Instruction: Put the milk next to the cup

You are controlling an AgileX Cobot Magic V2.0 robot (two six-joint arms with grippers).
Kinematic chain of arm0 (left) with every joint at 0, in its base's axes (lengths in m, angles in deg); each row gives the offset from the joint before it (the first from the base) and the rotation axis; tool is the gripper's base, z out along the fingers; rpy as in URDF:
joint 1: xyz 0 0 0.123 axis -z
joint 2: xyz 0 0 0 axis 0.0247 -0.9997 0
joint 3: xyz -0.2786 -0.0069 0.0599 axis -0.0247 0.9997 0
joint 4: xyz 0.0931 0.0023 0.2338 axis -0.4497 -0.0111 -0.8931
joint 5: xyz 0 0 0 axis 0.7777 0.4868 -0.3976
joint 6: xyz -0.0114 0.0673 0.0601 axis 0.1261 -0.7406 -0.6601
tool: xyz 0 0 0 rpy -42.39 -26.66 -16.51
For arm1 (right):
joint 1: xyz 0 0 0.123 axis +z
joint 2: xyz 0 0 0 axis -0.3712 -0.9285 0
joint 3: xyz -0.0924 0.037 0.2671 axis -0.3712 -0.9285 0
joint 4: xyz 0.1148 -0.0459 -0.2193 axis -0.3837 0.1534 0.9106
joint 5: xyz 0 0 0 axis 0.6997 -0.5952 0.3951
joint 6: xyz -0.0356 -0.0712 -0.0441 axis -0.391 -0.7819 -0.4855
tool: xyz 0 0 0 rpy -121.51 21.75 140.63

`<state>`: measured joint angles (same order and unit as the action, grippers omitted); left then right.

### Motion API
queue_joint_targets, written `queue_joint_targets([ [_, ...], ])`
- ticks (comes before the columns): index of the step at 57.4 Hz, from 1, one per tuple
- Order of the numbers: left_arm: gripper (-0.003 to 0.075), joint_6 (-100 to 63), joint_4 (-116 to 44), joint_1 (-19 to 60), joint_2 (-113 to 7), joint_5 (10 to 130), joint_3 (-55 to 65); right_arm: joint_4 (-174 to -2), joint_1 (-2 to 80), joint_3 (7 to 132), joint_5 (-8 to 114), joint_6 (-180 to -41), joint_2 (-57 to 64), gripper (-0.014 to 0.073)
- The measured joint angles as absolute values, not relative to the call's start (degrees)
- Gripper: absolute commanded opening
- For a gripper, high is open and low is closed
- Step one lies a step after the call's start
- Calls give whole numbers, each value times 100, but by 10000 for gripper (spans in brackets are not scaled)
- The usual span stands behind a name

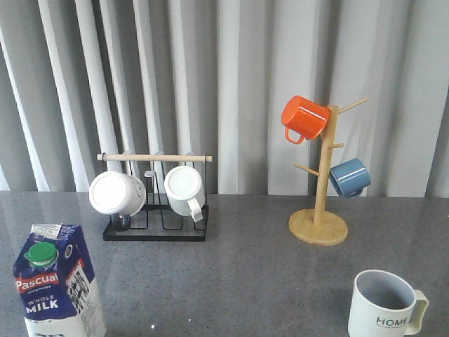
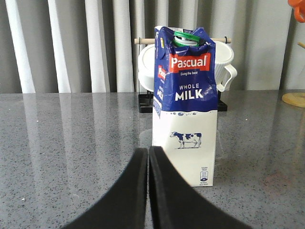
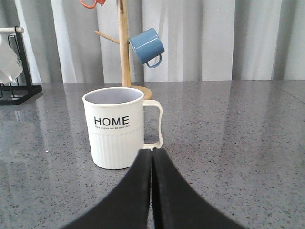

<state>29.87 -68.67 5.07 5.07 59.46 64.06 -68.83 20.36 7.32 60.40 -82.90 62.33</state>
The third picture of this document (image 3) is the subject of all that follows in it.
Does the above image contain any white ribbed mug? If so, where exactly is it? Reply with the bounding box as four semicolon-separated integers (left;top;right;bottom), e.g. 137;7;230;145
0;36;23;84

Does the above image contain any blue enamel mug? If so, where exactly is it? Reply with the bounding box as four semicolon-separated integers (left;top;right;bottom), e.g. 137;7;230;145
129;28;165;69

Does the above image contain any wooden mug tree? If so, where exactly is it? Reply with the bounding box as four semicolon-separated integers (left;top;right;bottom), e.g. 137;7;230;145
94;0;152;100

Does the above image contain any orange enamel mug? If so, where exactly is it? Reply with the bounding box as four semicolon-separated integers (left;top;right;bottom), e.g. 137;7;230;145
79;0;106;10

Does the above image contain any grey white curtain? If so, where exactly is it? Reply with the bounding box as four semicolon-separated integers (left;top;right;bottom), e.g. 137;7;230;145
0;0;305;83

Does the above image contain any white HOME mug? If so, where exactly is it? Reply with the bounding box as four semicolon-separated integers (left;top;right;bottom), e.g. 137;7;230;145
82;87;163;170

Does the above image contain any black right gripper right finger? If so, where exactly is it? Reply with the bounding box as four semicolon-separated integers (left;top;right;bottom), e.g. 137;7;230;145
152;149;243;229

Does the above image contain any black wire mug rack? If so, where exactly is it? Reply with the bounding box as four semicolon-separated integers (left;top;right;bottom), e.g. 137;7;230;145
0;26;42;106

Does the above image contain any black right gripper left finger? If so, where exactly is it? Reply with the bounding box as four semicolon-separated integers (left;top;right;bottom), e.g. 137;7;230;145
65;149;153;229

